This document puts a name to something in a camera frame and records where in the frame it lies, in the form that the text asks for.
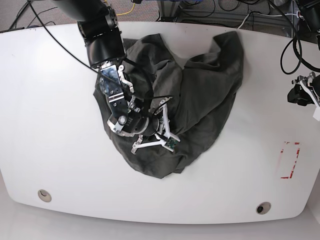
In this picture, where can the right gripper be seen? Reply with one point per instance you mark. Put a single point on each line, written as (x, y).
(158, 129)

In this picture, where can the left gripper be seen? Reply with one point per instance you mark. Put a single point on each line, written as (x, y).
(305, 91)

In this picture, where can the dark grey t-shirt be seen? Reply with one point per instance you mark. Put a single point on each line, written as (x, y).
(203, 93)

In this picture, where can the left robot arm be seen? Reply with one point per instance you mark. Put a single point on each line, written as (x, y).
(309, 12)

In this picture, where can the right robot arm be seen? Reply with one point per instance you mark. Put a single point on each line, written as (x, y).
(130, 113)

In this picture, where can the red tape rectangle marking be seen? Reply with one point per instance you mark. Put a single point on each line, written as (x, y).
(288, 159)

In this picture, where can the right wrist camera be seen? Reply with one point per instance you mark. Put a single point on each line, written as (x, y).
(171, 143)

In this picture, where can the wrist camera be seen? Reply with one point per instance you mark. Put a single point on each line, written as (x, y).
(316, 114)
(171, 143)

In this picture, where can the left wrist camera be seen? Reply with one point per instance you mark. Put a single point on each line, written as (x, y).
(316, 114)

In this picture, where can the right table cable grommet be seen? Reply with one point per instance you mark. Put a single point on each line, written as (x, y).
(263, 208)

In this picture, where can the table cable grommet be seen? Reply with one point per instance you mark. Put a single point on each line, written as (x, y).
(44, 196)
(263, 208)

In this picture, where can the left table cable grommet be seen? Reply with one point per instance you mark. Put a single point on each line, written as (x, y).
(44, 196)

